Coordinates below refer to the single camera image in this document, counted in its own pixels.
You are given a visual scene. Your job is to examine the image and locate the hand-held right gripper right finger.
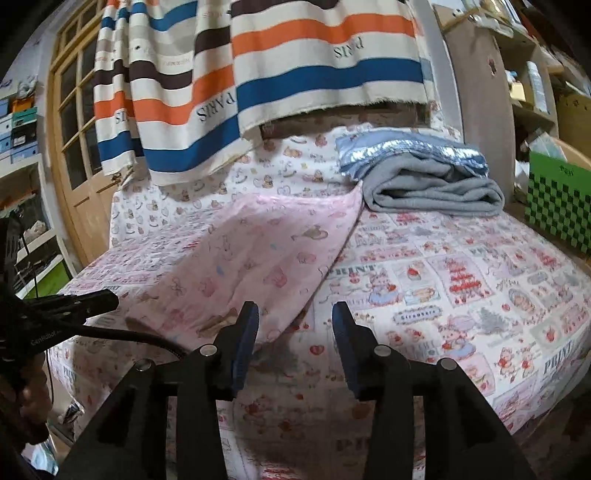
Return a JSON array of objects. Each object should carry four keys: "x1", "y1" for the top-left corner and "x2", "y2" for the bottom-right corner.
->
[{"x1": 332, "y1": 301, "x2": 539, "y2": 480}]

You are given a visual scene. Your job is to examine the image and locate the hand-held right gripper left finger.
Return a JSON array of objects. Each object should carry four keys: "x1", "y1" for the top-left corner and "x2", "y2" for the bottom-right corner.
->
[{"x1": 55, "y1": 301, "x2": 260, "y2": 480}]

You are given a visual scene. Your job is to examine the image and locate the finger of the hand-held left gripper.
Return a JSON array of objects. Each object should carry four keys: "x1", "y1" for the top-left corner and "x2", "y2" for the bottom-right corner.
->
[{"x1": 25, "y1": 289, "x2": 120, "y2": 325}]

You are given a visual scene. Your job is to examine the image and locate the pink bear print pants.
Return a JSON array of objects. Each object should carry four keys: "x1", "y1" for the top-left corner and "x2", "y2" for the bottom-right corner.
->
[{"x1": 122, "y1": 182, "x2": 363, "y2": 356}]

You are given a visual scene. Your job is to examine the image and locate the person's left hand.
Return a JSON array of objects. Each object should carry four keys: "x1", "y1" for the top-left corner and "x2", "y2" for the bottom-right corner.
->
[{"x1": 0, "y1": 364, "x2": 49, "y2": 445}]

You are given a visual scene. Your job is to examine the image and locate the green storage bin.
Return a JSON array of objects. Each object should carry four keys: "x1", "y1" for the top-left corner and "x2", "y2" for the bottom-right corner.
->
[{"x1": 34, "y1": 265, "x2": 73, "y2": 297}]

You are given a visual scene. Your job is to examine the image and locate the white shelf unit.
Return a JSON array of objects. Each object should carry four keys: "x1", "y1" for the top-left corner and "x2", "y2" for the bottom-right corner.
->
[{"x1": 0, "y1": 152, "x2": 71, "y2": 297}]

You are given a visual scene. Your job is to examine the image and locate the wooden glazed door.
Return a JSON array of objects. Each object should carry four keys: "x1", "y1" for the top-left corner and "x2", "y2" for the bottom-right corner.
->
[{"x1": 46, "y1": 0, "x2": 136, "y2": 267}]

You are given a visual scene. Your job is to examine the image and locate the strawberry print bed sheet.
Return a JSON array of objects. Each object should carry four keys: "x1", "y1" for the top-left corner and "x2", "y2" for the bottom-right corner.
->
[{"x1": 48, "y1": 203, "x2": 591, "y2": 480}]

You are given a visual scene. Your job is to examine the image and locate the folded grey blue blanket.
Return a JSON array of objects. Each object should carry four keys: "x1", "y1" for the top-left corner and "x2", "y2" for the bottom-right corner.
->
[{"x1": 335, "y1": 129, "x2": 505, "y2": 217}]

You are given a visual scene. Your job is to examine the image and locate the stack of storage boxes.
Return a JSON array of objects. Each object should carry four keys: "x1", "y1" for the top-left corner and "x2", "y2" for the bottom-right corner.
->
[{"x1": 0, "y1": 88, "x2": 40, "y2": 163}]

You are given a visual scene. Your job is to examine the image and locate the white bear print sheet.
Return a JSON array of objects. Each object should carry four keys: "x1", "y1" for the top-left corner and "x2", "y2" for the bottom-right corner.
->
[{"x1": 108, "y1": 122, "x2": 462, "y2": 252}]

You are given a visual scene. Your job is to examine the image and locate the wooden cabinet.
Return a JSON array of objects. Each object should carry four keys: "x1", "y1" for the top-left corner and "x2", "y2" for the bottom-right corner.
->
[{"x1": 434, "y1": 4, "x2": 562, "y2": 204}]

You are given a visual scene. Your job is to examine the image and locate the striped hanging curtain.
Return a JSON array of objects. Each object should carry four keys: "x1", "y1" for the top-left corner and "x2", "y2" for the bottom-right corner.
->
[{"x1": 92, "y1": 0, "x2": 437, "y2": 186}]

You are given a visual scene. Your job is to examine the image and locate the green checkered box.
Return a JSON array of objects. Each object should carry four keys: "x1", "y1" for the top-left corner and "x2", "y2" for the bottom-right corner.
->
[{"x1": 525, "y1": 151, "x2": 591, "y2": 253}]

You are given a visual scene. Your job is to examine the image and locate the black cable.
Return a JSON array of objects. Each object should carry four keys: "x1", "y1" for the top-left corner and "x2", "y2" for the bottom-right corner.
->
[{"x1": 81, "y1": 325, "x2": 189, "y2": 360}]

